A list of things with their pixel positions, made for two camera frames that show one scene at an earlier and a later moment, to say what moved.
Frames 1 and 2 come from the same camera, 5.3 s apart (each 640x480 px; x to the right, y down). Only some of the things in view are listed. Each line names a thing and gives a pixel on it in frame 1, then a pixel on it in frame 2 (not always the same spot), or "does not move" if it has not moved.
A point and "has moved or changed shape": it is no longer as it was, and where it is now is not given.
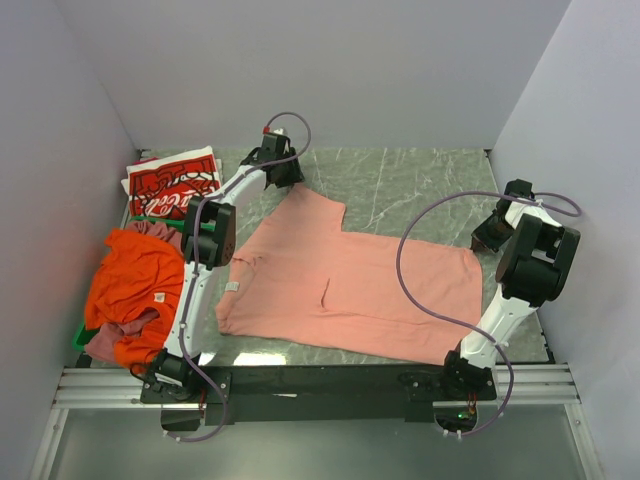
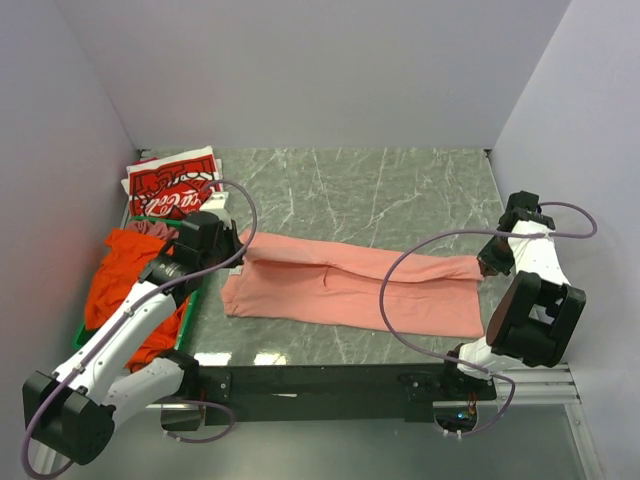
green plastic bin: [83, 335] does not move
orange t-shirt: [138, 275] does not move
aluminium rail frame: [536, 385] does not move
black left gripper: [295, 177] to [231, 235]
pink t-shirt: [296, 274] has moved or changed shape
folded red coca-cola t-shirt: [161, 188] does not move
